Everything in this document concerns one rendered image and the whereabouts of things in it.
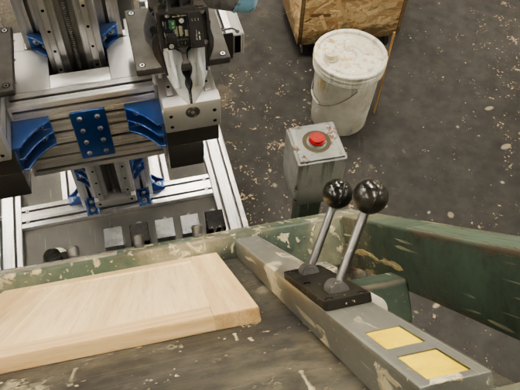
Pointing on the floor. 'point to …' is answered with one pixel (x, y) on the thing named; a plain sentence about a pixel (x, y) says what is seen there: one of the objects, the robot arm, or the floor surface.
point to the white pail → (347, 77)
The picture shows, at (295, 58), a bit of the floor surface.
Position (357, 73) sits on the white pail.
